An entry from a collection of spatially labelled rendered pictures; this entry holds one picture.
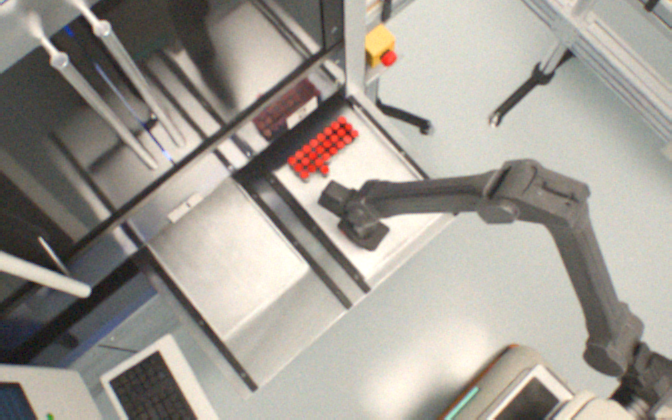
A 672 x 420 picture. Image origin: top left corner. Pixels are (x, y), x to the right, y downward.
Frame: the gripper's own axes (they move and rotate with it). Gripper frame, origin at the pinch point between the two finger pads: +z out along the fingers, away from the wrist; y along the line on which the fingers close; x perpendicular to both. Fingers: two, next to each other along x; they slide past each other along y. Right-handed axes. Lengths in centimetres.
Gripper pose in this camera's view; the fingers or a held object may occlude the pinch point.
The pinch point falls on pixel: (363, 236)
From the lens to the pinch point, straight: 166.9
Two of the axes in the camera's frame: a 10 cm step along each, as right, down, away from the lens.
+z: 0.4, 2.9, 9.6
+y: -8.1, -5.5, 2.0
